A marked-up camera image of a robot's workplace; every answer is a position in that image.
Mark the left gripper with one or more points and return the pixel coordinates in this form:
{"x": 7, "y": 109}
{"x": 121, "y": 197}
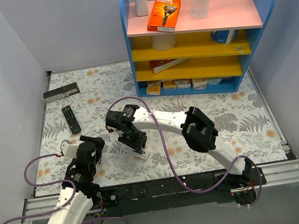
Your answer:
{"x": 93, "y": 141}

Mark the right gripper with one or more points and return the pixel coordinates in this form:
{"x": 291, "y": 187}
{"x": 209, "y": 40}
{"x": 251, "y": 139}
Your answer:
{"x": 133, "y": 141}

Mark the white remote control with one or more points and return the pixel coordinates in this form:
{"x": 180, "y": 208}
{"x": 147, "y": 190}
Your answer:
{"x": 144, "y": 155}

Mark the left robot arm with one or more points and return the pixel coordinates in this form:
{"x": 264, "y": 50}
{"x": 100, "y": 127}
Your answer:
{"x": 78, "y": 193}

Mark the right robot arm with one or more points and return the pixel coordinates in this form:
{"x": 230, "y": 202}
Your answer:
{"x": 196, "y": 128}

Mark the black remote control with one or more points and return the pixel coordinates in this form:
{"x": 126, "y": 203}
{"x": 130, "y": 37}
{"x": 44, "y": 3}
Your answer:
{"x": 71, "y": 120}

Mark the floral table cloth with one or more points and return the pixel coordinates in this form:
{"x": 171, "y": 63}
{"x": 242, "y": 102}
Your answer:
{"x": 241, "y": 120}

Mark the black rectangular box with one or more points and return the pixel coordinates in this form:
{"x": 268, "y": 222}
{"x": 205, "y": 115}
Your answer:
{"x": 61, "y": 92}

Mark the red white book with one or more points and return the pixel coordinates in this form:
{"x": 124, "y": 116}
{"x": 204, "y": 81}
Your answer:
{"x": 158, "y": 66}

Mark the green soap pack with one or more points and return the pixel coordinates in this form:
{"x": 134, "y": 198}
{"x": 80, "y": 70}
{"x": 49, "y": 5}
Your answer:
{"x": 214, "y": 81}

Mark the white cylinder roll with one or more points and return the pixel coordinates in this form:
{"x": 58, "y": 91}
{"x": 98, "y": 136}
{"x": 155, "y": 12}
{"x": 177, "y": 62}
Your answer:
{"x": 163, "y": 42}

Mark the blue yellow pink shelf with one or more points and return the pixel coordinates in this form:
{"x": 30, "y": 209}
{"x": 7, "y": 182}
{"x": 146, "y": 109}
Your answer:
{"x": 207, "y": 58}

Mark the orange razor box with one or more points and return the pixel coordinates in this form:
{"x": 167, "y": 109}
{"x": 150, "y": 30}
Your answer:
{"x": 164, "y": 15}

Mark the blue white cup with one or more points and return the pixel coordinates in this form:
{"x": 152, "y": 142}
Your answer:
{"x": 224, "y": 36}

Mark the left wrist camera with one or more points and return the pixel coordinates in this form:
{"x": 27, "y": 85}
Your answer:
{"x": 69, "y": 149}

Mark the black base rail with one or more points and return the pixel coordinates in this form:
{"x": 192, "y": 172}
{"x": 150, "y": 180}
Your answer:
{"x": 167, "y": 193}

